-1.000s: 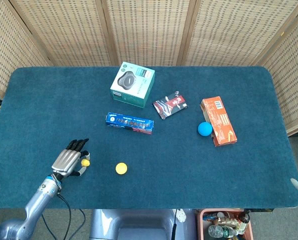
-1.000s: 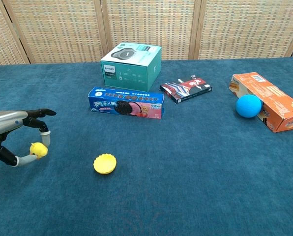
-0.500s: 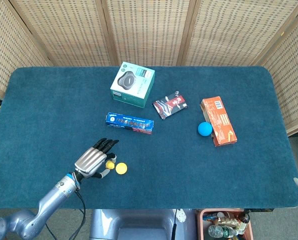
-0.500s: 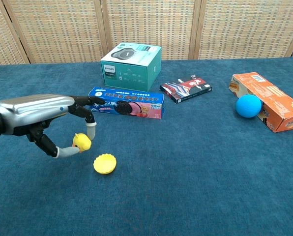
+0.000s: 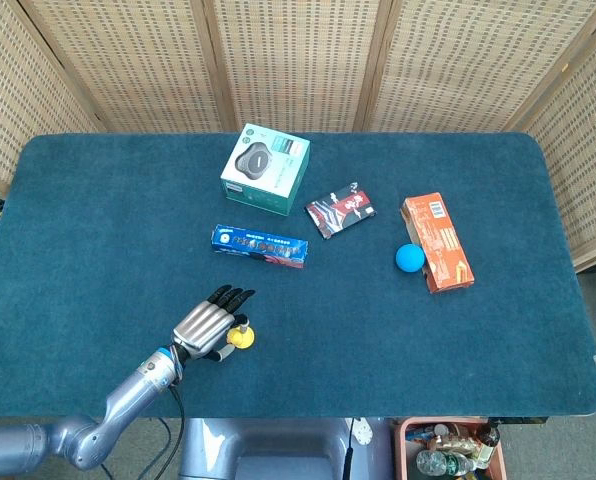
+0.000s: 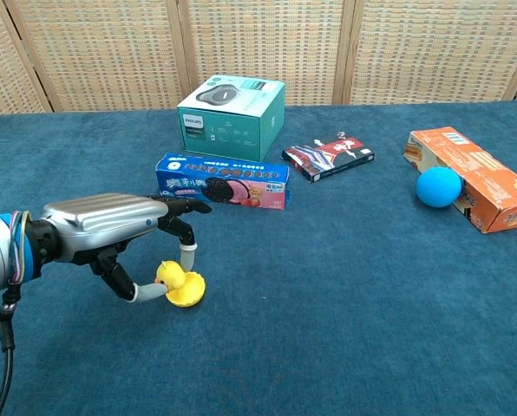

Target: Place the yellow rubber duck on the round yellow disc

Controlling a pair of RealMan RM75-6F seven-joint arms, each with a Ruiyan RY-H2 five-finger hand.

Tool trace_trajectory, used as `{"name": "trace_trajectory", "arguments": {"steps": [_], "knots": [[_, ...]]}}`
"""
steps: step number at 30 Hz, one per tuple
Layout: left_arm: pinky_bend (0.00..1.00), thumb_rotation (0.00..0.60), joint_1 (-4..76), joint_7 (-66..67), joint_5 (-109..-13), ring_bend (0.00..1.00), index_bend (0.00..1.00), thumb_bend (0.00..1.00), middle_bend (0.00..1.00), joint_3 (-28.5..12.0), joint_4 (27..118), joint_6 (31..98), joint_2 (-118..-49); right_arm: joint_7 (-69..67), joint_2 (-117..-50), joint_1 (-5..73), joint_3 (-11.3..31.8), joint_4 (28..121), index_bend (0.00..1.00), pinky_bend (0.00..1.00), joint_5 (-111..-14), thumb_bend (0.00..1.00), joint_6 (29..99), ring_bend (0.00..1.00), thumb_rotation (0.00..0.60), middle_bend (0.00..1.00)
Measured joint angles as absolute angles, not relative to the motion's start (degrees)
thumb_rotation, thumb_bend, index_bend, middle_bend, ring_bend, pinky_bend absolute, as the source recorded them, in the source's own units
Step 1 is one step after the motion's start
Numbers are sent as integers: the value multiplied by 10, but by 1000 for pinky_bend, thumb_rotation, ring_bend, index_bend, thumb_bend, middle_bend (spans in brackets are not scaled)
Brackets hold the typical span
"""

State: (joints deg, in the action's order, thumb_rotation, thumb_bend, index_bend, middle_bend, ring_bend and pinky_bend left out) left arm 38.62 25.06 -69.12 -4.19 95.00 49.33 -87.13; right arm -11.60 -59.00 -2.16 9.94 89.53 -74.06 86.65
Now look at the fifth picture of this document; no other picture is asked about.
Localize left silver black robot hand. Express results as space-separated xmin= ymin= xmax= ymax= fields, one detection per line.
xmin=171 ymin=284 xmax=257 ymax=363

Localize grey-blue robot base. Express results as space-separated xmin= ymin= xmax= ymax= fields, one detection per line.
xmin=177 ymin=417 xmax=395 ymax=480

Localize yellow ball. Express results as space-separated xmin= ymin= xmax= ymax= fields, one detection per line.
xmin=230 ymin=325 xmax=257 ymax=350

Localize long blue printed box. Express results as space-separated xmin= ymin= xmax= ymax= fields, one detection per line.
xmin=210 ymin=223 xmax=310 ymax=270

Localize dark blue carpet mat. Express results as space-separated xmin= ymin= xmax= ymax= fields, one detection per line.
xmin=0 ymin=131 xmax=596 ymax=420

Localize dark glass bottle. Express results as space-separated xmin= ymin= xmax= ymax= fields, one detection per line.
xmin=474 ymin=422 xmax=502 ymax=470

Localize white green speaker box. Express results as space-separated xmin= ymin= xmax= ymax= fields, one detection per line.
xmin=219 ymin=122 xmax=311 ymax=217

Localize brown plastic bottle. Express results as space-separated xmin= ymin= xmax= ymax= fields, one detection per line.
xmin=426 ymin=433 xmax=479 ymax=453

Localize black red snack packet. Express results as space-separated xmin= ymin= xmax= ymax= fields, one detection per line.
xmin=304 ymin=182 xmax=378 ymax=240

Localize clear bottle green label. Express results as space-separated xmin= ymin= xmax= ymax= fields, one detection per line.
xmin=416 ymin=449 xmax=475 ymax=477

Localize white power strip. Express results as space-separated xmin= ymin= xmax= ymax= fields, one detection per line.
xmin=353 ymin=417 xmax=375 ymax=447

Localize orange rectangular box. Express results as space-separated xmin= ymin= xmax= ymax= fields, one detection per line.
xmin=399 ymin=191 xmax=476 ymax=295

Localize blue ball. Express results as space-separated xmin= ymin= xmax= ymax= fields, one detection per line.
xmin=395 ymin=243 xmax=426 ymax=275

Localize woven rattan screen panel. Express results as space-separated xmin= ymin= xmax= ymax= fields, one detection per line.
xmin=201 ymin=0 xmax=395 ymax=134
xmin=0 ymin=0 xmax=107 ymax=197
xmin=17 ymin=0 xmax=237 ymax=134
xmin=500 ymin=0 xmax=596 ymax=274
xmin=360 ymin=0 xmax=596 ymax=134

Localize pink plastic bin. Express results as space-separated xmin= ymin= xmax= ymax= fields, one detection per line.
xmin=392 ymin=417 xmax=509 ymax=480

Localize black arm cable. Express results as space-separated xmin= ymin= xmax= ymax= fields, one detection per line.
xmin=150 ymin=383 xmax=187 ymax=480

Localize black floor cable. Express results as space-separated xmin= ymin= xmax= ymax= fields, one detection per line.
xmin=155 ymin=417 xmax=173 ymax=454

